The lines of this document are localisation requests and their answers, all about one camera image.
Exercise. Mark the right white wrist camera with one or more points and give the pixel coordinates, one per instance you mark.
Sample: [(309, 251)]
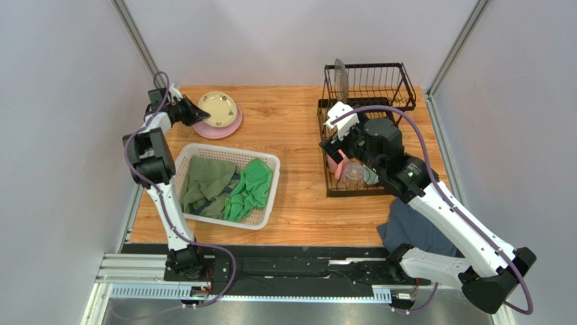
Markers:
[(341, 118)]

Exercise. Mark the clear glass plate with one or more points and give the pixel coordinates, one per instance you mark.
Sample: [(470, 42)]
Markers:
[(341, 81)]

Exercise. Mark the pink plate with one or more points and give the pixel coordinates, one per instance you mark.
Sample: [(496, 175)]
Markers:
[(210, 132)]

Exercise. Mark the clear glass cup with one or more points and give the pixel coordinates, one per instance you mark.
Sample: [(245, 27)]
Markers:
[(352, 177)]

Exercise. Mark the light green bowl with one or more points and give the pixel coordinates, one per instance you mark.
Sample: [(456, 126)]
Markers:
[(370, 177)]

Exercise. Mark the black wire dish rack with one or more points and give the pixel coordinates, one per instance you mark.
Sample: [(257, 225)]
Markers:
[(369, 84)]

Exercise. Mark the dark blue cloth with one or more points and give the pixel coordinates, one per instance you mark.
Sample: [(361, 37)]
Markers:
[(408, 226)]

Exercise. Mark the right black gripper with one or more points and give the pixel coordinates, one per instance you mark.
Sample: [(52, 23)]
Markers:
[(338, 147)]

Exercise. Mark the pink mug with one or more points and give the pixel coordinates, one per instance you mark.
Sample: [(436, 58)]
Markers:
[(337, 168)]

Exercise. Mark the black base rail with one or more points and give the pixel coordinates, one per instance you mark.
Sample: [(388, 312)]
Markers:
[(298, 271)]

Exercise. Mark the cream patterned plate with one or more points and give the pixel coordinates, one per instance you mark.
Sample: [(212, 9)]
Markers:
[(221, 107)]

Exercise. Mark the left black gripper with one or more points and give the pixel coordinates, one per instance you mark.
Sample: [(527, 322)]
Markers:
[(191, 118)]

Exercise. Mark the aluminium frame rail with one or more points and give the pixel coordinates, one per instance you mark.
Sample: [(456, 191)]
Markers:
[(134, 276)]

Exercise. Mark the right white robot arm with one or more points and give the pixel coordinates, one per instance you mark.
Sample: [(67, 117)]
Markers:
[(488, 270)]

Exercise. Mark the olive green cloth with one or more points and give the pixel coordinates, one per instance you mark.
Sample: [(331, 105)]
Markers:
[(207, 185)]

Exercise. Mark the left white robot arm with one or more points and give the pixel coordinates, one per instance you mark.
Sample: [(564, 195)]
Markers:
[(152, 166)]

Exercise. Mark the white plastic basket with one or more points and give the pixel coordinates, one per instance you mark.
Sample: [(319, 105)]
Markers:
[(258, 217)]

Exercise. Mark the bright green cloth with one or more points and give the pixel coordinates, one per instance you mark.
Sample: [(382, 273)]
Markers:
[(252, 191)]

